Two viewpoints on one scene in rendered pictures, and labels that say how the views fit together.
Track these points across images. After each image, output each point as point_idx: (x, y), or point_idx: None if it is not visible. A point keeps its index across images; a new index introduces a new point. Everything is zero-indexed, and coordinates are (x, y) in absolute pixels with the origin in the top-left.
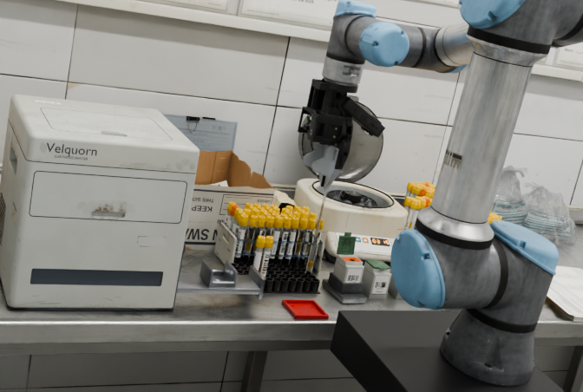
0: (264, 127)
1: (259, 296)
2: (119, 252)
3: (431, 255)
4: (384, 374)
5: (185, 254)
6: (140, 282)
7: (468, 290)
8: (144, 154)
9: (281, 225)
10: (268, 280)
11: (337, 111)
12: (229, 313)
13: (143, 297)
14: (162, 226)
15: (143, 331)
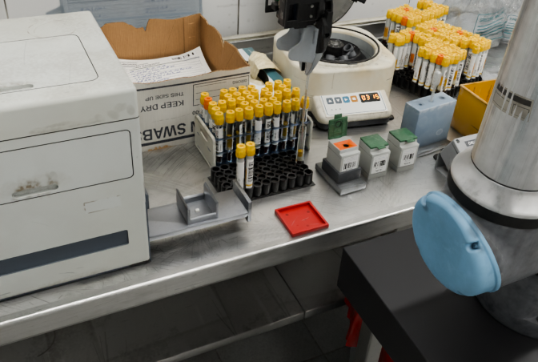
0: None
1: (248, 219)
2: (65, 226)
3: (482, 243)
4: (413, 351)
5: (163, 155)
6: (102, 246)
7: (531, 270)
8: (60, 112)
9: (262, 114)
10: (256, 186)
11: None
12: (216, 247)
13: (110, 259)
14: (111, 186)
15: (118, 300)
